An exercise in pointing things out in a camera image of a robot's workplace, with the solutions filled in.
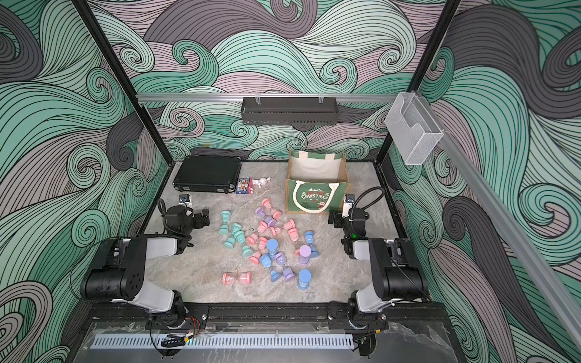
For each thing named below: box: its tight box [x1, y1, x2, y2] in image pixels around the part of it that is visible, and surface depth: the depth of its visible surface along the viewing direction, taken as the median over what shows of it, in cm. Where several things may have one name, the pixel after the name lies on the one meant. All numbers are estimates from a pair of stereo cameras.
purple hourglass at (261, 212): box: [254, 206, 277, 227], surface depth 100 cm
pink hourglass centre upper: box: [257, 220, 281, 236], surface depth 94 cm
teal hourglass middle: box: [223, 223, 246, 250], surface depth 92 cm
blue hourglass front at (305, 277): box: [298, 269, 312, 290], surface depth 76 cm
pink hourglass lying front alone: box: [221, 271, 252, 286], surface depth 81 cm
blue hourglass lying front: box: [270, 269, 283, 283], surface depth 81 cm
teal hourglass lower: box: [242, 245, 254, 258], surface depth 87 cm
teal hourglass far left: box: [217, 210, 231, 236], surface depth 97 cm
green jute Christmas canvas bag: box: [285, 149, 351, 215], surface depth 94 cm
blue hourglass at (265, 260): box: [259, 253, 272, 268], surface depth 85 cm
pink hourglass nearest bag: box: [261, 198, 283, 220], surface depth 102 cm
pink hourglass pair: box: [282, 218, 299, 242], surface depth 94 cm
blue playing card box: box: [236, 176, 249, 195], surface depth 109 cm
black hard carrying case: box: [172, 155, 243, 194], surface depth 112 cm
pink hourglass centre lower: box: [246, 233, 262, 265], surface depth 88 cm
